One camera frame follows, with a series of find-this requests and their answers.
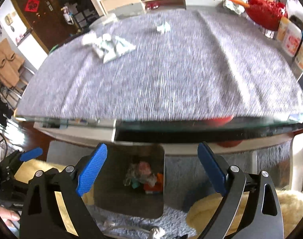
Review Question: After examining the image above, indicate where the metal chair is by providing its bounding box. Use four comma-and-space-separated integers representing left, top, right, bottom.
0, 65, 35, 102

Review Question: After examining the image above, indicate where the dark trash bin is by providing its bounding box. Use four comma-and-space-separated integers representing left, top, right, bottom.
94, 144, 166, 219

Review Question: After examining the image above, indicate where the grey shaggy rug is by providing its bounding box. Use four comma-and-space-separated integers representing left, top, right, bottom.
87, 144, 291, 239

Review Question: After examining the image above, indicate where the red basket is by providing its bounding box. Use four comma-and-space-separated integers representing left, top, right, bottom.
247, 0, 288, 31

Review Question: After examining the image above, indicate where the clear plastic bag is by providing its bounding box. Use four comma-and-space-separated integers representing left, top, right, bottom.
125, 164, 142, 186

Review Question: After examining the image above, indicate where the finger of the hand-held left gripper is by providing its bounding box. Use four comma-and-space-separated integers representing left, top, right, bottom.
7, 147, 43, 166

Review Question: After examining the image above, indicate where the small white orange-label bottle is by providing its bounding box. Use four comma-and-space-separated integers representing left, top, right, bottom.
276, 17, 290, 42

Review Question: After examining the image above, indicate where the orange carrot toy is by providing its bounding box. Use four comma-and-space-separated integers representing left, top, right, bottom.
227, 0, 250, 8

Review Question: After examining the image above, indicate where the red stool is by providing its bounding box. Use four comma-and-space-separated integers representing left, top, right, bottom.
206, 115, 243, 148

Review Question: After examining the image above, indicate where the dark brown door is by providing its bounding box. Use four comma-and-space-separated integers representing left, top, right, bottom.
9, 0, 78, 53

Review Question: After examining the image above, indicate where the white red-label bottle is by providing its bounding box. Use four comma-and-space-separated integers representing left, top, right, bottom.
282, 22, 303, 57

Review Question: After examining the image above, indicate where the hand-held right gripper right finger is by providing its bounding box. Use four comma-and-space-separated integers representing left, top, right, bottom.
197, 142, 284, 239

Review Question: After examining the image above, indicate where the red diamond door ornament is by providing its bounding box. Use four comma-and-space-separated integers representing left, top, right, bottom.
24, 0, 40, 12

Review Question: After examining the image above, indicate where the person's left hand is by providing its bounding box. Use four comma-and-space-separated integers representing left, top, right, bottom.
0, 206, 20, 227

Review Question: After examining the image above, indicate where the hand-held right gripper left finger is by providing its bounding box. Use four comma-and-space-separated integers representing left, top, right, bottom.
19, 143, 108, 239

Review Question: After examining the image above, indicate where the red block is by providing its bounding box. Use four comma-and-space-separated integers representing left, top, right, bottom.
144, 183, 163, 194

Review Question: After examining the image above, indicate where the beige television cabinet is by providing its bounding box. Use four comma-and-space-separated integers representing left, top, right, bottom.
100, 0, 227, 18

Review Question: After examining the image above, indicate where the yellow fluffy cushion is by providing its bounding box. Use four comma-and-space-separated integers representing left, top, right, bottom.
186, 189, 303, 239

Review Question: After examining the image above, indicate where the white paper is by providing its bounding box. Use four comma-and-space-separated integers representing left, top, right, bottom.
156, 21, 171, 33

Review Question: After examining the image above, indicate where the patterned light cloth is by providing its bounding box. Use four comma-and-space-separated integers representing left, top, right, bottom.
223, 0, 247, 15

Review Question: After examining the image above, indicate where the grey woven table mat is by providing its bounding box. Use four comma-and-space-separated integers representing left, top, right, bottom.
16, 9, 303, 122

